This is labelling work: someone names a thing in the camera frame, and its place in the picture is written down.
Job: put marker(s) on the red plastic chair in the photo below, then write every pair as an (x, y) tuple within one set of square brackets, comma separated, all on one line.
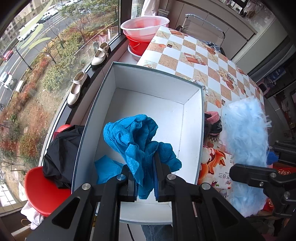
[(42, 193)]

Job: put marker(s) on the blue dotted cloth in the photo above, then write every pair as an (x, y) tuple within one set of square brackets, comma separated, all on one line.
[(107, 168)]

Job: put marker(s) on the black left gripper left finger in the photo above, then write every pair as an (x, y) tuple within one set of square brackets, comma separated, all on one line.
[(91, 212)]

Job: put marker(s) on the cream shoe near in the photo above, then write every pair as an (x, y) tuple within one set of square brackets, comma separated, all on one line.
[(77, 84)]

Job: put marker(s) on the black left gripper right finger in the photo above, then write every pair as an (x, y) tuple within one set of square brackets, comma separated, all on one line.
[(199, 212)]

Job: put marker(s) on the pink translucent basin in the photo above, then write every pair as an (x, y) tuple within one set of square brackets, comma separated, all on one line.
[(143, 28)]

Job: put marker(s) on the black garment on chair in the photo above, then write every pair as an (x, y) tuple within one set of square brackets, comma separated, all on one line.
[(59, 160)]

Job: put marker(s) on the checkered patterned tablecloth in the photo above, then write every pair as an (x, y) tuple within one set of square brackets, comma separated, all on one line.
[(186, 57)]

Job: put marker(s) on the cream shoe far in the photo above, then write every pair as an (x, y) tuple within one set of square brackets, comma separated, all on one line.
[(101, 55)]

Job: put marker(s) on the light blue fluffy cloth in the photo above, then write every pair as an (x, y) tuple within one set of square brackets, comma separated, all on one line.
[(245, 125)]

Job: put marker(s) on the red plastic basin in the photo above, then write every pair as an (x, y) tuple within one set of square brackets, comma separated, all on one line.
[(137, 47)]

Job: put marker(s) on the white open storage box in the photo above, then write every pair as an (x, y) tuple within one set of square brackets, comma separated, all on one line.
[(129, 90)]

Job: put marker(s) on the cream shoe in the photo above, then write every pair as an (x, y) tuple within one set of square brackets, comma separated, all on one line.
[(101, 55), (77, 84)]

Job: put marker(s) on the white cabinet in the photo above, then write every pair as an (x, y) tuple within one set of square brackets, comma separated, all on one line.
[(237, 30)]

